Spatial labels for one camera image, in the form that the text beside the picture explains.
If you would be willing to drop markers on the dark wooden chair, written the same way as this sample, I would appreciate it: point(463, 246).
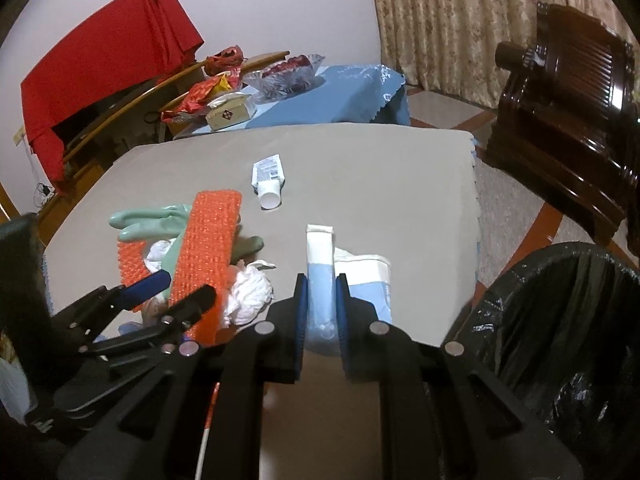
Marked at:
point(560, 125)

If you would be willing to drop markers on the red plastic bag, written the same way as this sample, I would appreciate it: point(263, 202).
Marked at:
point(225, 59)

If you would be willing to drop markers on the red snack packet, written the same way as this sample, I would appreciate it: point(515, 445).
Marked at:
point(200, 92)

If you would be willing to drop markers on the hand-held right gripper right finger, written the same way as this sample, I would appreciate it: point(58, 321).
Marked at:
point(342, 320)

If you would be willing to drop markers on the blue and white packet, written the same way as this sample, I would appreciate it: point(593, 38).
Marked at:
point(367, 280)

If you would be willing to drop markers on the beige patterned curtain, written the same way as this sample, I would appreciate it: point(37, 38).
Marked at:
point(475, 20)

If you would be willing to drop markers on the beige tissue box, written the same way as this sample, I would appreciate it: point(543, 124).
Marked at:
point(230, 114)

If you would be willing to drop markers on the blue tablecloth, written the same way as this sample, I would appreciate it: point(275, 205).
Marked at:
point(340, 100)

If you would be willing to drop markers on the yellow snack packet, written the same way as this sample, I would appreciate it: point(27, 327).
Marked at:
point(224, 82)

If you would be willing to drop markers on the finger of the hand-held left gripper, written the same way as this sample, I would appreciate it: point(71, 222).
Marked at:
point(147, 284)
point(195, 306)

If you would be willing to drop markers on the orange foam net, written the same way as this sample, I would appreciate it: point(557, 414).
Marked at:
point(210, 230)
point(131, 265)

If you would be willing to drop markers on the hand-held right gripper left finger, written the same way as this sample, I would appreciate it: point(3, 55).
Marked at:
point(300, 315)

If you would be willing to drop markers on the green rubber glove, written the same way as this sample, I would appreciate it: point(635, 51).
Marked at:
point(150, 220)

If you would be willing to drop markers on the blue and white tube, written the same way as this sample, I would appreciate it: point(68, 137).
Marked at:
point(320, 260)

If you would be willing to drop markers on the bin with black bag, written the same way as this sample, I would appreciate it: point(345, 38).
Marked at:
point(550, 340)

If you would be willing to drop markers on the small white tube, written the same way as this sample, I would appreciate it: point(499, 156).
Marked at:
point(265, 172)

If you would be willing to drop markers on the red cloth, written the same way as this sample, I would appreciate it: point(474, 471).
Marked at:
point(100, 45)

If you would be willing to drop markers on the glass fruit bowl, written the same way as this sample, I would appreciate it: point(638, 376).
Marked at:
point(285, 84)

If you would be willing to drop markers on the white tissue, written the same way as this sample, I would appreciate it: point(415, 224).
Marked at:
point(159, 252)
point(247, 295)

